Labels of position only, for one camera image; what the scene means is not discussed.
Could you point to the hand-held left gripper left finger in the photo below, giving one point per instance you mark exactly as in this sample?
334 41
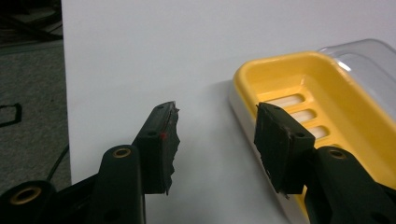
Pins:
155 149

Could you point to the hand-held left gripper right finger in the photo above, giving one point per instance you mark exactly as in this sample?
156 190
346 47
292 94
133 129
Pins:
286 149

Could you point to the white soap dish base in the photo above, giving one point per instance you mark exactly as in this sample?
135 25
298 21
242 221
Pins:
246 124

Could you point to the yellow soap dish tray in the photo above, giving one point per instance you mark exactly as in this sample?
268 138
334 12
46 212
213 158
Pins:
351 102

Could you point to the clear soap dish lid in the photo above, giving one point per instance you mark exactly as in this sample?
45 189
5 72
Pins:
370 65

